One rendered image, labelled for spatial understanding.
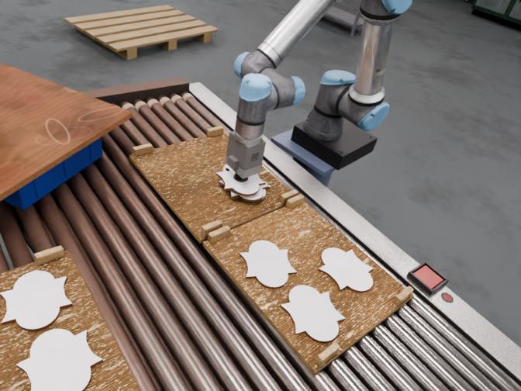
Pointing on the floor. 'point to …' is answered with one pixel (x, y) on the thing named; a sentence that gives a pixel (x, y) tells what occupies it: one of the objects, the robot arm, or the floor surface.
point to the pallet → (141, 29)
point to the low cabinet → (499, 12)
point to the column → (304, 157)
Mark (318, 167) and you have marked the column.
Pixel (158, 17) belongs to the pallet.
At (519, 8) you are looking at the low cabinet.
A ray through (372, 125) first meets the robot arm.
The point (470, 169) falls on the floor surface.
